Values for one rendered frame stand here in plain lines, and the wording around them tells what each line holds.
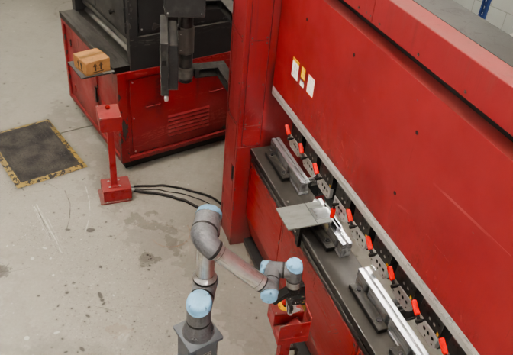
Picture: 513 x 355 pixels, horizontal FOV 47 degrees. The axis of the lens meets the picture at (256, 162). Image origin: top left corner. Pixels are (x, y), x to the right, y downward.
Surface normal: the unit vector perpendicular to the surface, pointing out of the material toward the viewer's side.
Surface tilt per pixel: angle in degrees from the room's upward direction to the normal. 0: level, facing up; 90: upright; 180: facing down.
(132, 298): 0
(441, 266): 90
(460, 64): 90
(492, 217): 90
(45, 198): 0
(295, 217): 0
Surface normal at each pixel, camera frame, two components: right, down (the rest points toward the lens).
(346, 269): 0.08, -0.81
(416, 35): -0.94, 0.14
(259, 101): 0.34, 0.57
